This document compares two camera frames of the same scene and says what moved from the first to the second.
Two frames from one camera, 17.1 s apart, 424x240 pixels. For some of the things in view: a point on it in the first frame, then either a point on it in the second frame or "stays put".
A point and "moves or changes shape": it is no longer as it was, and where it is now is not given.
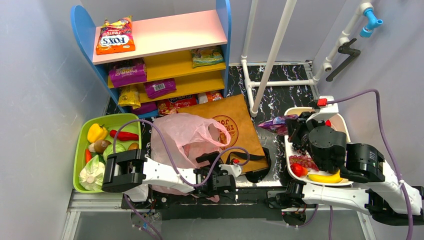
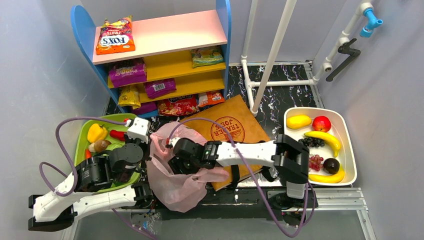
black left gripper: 253,166 -> 124,170
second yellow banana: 332,178 stays put
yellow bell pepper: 96,132 stays put
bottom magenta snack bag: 145,107 stays put
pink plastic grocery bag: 179,139 moves or changes shape
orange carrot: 88,155 stays put
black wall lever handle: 345,48 stays put
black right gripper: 296,129 -> 178,162
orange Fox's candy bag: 117,37 stays put
